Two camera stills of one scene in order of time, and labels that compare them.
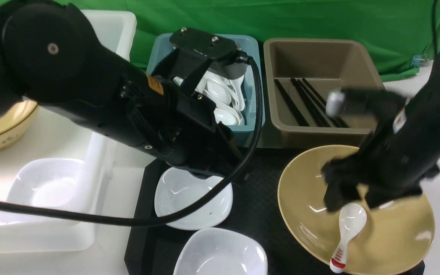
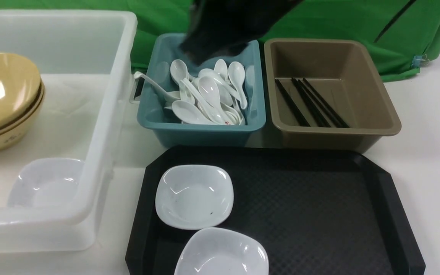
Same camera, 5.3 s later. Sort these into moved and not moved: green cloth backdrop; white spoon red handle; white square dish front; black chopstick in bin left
Moved: white spoon red handle
Not moved: green cloth backdrop; black chopstick in bin left; white square dish front
